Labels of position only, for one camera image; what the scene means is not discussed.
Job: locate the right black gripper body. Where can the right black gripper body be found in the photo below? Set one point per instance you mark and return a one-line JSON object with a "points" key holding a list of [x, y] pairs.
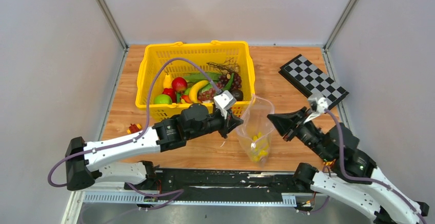
{"points": [[300, 129]]}

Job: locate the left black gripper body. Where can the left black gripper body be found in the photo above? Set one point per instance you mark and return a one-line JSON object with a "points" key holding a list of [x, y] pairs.
{"points": [[217, 122]]}

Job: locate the clear zip top bag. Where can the clear zip top bag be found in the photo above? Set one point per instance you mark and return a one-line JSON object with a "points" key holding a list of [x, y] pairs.
{"points": [[255, 121]]}

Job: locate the yellow banana bunch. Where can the yellow banana bunch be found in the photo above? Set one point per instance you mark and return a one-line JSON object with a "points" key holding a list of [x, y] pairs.
{"points": [[259, 149]]}

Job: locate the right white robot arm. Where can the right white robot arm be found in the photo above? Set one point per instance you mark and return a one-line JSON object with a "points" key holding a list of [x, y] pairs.
{"points": [[359, 181]]}

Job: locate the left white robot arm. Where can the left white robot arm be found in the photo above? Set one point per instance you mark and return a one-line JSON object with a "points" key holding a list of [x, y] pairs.
{"points": [[88, 163]]}

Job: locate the dark avocado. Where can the dark avocado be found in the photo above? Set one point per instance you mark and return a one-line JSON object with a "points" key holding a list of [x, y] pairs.
{"points": [[237, 94]]}

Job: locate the green chili pepper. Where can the green chili pepper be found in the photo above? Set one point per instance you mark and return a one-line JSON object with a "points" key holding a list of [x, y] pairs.
{"points": [[229, 83]]}

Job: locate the single yellow banana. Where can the single yellow banana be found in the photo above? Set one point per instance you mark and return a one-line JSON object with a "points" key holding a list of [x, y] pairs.
{"points": [[195, 89]]}

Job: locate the green leafy vegetable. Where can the green leafy vegetable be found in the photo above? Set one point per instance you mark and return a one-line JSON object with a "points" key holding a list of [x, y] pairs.
{"points": [[196, 77]]}

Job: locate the folded black chessboard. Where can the folded black chessboard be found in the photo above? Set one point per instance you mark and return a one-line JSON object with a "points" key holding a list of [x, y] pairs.
{"points": [[309, 79]]}

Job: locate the red bell pepper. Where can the red bell pepper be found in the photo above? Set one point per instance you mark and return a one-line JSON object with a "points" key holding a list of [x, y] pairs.
{"points": [[171, 93]]}

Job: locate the red apple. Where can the red apple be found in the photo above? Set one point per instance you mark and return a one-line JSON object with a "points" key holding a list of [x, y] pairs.
{"points": [[179, 84]]}

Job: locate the green apple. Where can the green apple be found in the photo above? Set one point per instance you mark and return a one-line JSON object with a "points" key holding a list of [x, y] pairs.
{"points": [[162, 99]]}

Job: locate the yellow pear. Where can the yellow pear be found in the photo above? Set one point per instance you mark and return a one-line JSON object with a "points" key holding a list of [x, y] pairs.
{"points": [[167, 83]]}

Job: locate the colourful toy block car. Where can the colourful toy block car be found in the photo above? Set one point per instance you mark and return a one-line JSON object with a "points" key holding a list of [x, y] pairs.
{"points": [[133, 128]]}

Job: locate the yellow plastic basket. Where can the yellow plastic basket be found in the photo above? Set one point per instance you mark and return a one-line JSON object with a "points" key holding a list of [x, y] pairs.
{"points": [[179, 59]]}

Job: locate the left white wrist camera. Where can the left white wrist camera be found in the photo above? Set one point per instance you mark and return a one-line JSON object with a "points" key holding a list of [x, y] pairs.
{"points": [[224, 101]]}

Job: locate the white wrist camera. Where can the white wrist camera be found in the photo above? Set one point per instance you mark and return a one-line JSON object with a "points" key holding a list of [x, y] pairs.
{"points": [[318, 103], [224, 101]]}

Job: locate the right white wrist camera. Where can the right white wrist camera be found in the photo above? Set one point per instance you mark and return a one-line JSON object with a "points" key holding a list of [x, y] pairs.
{"points": [[318, 103]]}

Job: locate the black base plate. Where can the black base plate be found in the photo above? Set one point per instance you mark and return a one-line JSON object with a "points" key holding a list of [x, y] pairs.
{"points": [[168, 180]]}

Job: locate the white slotted cable duct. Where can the white slotted cable duct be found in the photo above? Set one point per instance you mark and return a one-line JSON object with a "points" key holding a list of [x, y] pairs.
{"points": [[199, 197]]}

